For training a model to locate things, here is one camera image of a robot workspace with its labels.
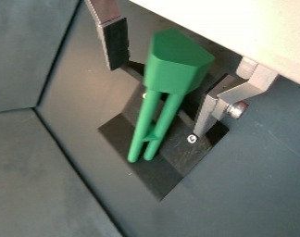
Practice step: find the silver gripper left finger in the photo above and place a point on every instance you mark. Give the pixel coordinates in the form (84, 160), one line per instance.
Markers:
(112, 27)

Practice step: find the black curved fixture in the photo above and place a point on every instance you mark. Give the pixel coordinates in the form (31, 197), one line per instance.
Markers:
(179, 155)

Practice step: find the green three prong object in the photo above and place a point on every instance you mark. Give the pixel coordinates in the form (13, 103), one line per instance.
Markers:
(178, 66)

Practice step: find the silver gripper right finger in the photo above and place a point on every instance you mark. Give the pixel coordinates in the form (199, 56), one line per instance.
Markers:
(226, 97)

